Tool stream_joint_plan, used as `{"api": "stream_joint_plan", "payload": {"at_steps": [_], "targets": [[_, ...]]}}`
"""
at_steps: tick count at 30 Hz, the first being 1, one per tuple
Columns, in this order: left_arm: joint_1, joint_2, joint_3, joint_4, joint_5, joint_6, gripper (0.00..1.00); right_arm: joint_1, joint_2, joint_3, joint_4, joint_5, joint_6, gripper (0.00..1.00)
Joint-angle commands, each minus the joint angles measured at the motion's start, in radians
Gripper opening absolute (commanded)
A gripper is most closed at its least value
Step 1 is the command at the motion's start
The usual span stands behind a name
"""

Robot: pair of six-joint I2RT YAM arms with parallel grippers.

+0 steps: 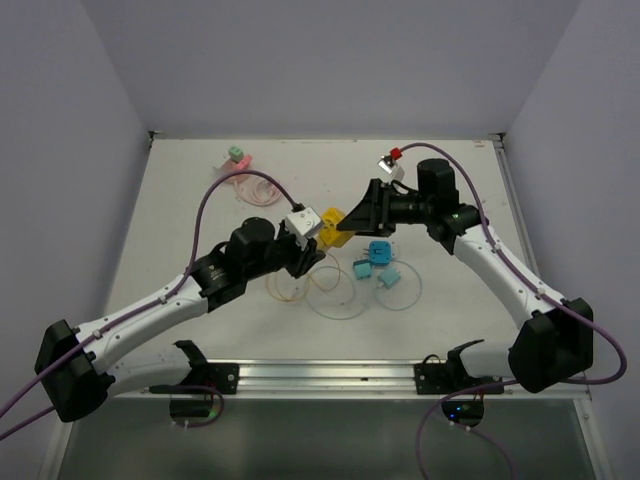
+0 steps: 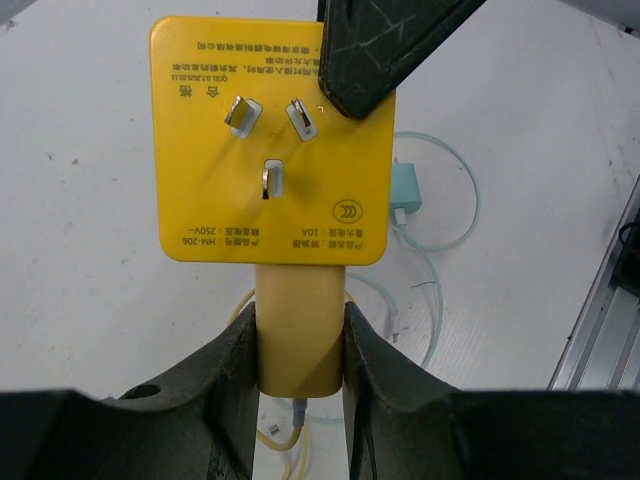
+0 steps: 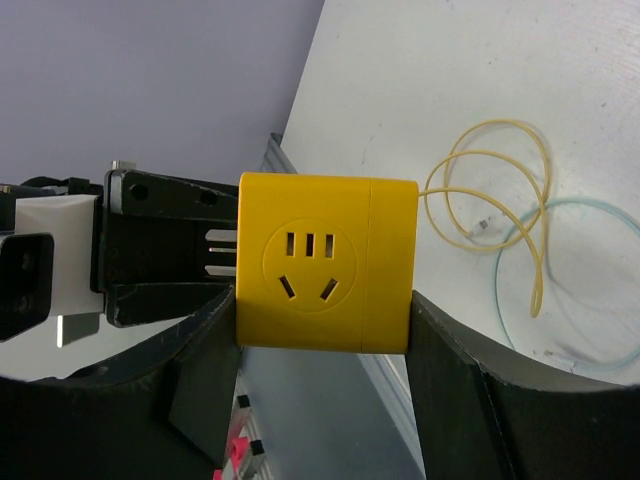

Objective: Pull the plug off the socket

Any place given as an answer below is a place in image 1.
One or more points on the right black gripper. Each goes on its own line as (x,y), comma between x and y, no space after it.
(374,214)

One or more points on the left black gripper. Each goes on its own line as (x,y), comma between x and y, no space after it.
(302,259)

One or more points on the yellow cube socket adapter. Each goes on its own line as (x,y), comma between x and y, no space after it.
(330,236)

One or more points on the blue power socket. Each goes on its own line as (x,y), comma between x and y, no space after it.
(380,253)

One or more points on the white socket adapter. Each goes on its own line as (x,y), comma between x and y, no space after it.
(396,250)

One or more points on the teal charger plug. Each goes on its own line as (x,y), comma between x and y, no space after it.
(362,269)

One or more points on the light blue charger plug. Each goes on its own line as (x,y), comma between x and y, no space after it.
(389,278)

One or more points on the pink socket adapter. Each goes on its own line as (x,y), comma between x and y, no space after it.
(230,165)

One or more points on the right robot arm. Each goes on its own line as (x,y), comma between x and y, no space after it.
(554,340)

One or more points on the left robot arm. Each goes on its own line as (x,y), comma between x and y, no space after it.
(81,367)

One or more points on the green plug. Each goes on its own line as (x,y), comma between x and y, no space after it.
(236,154)

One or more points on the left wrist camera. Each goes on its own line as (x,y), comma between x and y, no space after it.
(304,225)

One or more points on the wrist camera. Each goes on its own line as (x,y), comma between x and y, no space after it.
(390,167)
(304,225)

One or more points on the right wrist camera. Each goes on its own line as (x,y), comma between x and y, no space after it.
(390,167)

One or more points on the left black mount plate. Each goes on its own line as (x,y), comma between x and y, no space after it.
(221,377)

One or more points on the black mount plate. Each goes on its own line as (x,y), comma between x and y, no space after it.
(221,377)
(433,376)

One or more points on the right black mount plate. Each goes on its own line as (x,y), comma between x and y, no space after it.
(433,376)

